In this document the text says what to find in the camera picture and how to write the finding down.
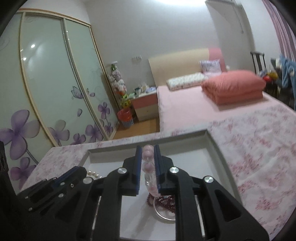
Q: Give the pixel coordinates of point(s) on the floral glass sliding wardrobe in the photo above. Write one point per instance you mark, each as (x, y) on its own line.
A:
(54, 90)

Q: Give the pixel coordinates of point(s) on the floral white pillow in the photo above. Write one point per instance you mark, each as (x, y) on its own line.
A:
(186, 81)

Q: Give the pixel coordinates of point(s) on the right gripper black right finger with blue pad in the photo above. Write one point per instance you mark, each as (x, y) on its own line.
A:
(204, 209)

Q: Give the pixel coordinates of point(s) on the blue garment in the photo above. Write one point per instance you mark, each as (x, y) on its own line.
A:
(288, 72)

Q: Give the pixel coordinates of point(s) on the floral pink bedspread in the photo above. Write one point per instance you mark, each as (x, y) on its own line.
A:
(258, 144)

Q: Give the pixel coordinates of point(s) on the dark wooden chair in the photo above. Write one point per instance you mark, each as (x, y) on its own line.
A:
(258, 60)

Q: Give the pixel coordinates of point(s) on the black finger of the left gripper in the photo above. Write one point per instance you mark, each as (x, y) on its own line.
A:
(53, 208)

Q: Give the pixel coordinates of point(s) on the red waste bin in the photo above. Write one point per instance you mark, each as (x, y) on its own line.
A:
(125, 116)

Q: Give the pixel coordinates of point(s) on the beige pink headboard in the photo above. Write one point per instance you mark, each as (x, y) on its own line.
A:
(182, 63)

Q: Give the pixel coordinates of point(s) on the folded salmon duvet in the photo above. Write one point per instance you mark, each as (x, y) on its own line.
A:
(233, 87)

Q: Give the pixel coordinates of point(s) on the pink wooden nightstand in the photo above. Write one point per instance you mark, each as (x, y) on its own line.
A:
(146, 106)

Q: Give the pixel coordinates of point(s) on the stacked plush toys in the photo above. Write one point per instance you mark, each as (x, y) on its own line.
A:
(117, 84)

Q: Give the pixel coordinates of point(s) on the small lilac pillow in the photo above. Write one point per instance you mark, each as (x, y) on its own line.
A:
(211, 66)

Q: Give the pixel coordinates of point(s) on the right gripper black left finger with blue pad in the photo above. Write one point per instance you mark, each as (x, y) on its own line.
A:
(124, 181)

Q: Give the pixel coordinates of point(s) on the grey shallow tray box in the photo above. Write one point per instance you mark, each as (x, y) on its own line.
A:
(196, 153)

